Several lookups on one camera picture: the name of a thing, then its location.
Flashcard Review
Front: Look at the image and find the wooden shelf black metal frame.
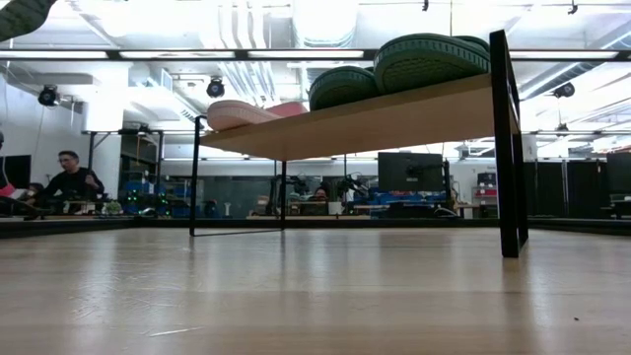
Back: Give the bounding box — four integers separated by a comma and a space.
188, 29, 529, 258

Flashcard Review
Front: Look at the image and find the pink rubber slide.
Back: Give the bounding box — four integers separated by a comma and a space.
205, 100, 283, 132
265, 101, 311, 118

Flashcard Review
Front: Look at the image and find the green rubber slide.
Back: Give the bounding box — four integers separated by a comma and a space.
372, 33, 492, 96
309, 65, 381, 112

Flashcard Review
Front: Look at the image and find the black computer monitor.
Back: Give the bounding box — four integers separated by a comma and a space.
378, 152, 445, 193

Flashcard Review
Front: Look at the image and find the black ceiling spotlight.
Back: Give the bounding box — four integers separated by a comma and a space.
552, 82, 577, 100
205, 77, 227, 100
37, 84, 59, 107

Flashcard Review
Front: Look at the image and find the green artificial plant white pot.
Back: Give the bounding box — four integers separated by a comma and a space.
0, 0, 58, 43

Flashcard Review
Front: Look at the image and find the black metal table frame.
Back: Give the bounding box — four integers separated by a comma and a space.
0, 215, 631, 241

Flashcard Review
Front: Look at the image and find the black wall screen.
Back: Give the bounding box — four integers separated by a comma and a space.
2, 154, 33, 188

